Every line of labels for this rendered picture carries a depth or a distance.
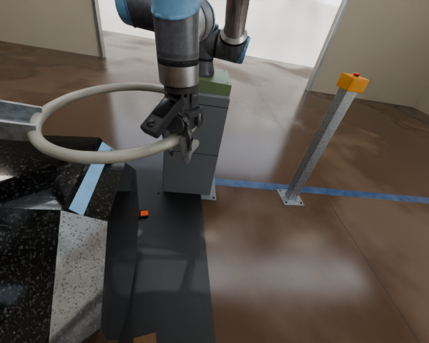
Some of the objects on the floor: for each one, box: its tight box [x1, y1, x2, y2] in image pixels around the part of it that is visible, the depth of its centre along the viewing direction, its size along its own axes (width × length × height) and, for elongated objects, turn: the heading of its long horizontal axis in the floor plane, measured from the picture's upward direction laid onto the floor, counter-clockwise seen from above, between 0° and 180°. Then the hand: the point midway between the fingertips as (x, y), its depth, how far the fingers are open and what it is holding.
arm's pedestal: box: [157, 92, 230, 201], centre depth 169 cm, size 50×50×85 cm
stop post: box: [276, 73, 370, 206], centre depth 164 cm, size 20×20×109 cm
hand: (177, 156), depth 61 cm, fingers closed on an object, 5 cm apart
